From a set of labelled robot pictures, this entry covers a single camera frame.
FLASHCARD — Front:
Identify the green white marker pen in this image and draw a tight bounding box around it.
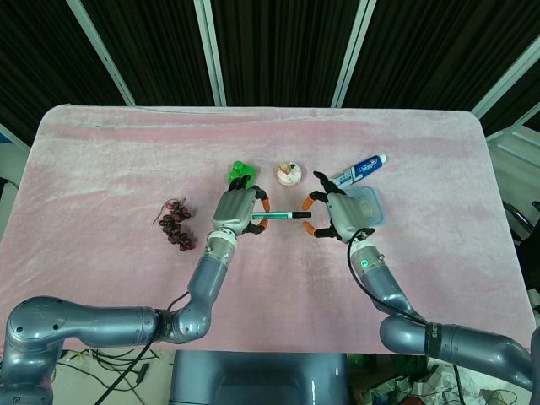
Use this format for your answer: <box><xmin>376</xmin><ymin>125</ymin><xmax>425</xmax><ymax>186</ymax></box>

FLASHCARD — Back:
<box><xmin>251</xmin><ymin>210</ymin><xmax>294</xmax><ymax>223</ymax></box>

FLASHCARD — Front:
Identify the white metal frame rail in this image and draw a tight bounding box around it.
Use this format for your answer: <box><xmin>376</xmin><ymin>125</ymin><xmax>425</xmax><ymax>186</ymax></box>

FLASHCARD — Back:
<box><xmin>484</xmin><ymin>111</ymin><xmax>540</xmax><ymax>149</ymax></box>

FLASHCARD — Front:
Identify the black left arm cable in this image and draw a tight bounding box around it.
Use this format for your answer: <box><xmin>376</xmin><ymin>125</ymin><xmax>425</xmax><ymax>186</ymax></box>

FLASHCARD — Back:
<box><xmin>166</xmin><ymin>289</ymin><xmax>193</xmax><ymax>316</ymax></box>

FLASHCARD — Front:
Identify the green toy building block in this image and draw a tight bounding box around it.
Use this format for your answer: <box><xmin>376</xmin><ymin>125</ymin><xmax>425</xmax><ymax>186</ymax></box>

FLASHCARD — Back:
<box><xmin>227</xmin><ymin>160</ymin><xmax>258</xmax><ymax>189</ymax></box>

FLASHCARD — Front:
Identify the dark red grape bunch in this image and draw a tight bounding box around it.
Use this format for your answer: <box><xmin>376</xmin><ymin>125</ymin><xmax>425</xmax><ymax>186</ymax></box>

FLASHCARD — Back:
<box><xmin>154</xmin><ymin>197</ymin><xmax>196</xmax><ymax>252</ymax></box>

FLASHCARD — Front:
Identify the blue-grey robot torso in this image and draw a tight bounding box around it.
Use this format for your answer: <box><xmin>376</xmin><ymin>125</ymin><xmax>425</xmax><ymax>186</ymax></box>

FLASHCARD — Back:
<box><xmin>170</xmin><ymin>349</ymin><xmax>351</xmax><ymax>405</ymax></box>

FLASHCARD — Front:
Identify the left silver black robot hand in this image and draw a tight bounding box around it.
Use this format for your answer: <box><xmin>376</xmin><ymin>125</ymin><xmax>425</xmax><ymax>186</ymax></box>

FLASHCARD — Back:
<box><xmin>212</xmin><ymin>175</ymin><xmax>271</xmax><ymax>236</ymax></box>

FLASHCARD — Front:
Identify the black ribbed partition panel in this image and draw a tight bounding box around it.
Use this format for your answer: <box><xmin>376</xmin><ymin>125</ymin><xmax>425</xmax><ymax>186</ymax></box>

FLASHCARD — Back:
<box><xmin>0</xmin><ymin>0</ymin><xmax>130</xmax><ymax>147</ymax></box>
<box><xmin>480</xmin><ymin>75</ymin><xmax>540</xmax><ymax>136</ymax></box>
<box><xmin>343</xmin><ymin>0</ymin><xmax>540</xmax><ymax>111</ymax></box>
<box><xmin>209</xmin><ymin>0</ymin><xmax>365</xmax><ymax>107</ymax></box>
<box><xmin>82</xmin><ymin>0</ymin><xmax>217</xmax><ymax>106</ymax></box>

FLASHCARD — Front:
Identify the black metal chair frame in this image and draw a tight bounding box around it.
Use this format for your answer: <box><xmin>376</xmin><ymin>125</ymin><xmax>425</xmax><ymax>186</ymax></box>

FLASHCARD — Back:
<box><xmin>504</xmin><ymin>201</ymin><xmax>540</xmax><ymax>257</ymax></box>

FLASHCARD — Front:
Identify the white partition post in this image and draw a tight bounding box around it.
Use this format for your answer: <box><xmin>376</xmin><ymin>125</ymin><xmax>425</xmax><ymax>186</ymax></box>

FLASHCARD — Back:
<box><xmin>67</xmin><ymin>0</ymin><xmax>137</xmax><ymax>106</ymax></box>
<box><xmin>331</xmin><ymin>0</ymin><xmax>377</xmax><ymax>109</ymax></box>
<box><xmin>471</xmin><ymin>40</ymin><xmax>540</xmax><ymax>117</ymax></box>
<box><xmin>194</xmin><ymin>0</ymin><xmax>228</xmax><ymax>106</ymax></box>

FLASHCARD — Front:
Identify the pink table cloth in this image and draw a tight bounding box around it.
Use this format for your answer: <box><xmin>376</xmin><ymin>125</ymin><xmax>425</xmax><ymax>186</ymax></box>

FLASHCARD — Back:
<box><xmin>0</xmin><ymin>104</ymin><xmax>539</xmax><ymax>358</ymax></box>

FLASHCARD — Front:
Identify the pink toy cake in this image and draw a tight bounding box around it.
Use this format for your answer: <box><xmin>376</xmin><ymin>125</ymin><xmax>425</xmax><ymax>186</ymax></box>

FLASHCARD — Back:
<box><xmin>274</xmin><ymin>161</ymin><xmax>304</xmax><ymax>187</ymax></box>

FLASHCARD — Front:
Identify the black floor cable tangle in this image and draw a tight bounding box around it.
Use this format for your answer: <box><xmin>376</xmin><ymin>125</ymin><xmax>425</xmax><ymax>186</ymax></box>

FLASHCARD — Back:
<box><xmin>54</xmin><ymin>348</ymin><xmax>164</xmax><ymax>405</ymax></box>

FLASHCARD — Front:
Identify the clear box with blue lid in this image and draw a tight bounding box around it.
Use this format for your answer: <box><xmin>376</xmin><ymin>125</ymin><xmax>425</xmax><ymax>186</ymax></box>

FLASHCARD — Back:
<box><xmin>346</xmin><ymin>186</ymin><xmax>386</xmax><ymax>229</ymax></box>

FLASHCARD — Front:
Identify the crumpled white paper pile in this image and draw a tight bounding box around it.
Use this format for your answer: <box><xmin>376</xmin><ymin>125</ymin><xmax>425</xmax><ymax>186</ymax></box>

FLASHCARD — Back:
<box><xmin>352</xmin><ymin>354</ymin><xmax>520</xmax><ymax>405</ymax></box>

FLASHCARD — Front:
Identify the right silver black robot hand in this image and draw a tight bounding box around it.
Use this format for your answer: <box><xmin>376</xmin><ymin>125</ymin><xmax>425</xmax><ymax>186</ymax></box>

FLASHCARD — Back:
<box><xmin>301</xmin><ymin>170</ymin><xmax>376</xmax><ymax>245</ymax></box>

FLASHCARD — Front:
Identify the blue white toothpaste tube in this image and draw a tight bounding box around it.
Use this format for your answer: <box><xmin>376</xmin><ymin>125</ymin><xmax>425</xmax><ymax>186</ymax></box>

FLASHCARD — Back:
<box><xmin>331</xmin><ymin>154</ymin><xmax>388</xmax><ymax>189</ymax></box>

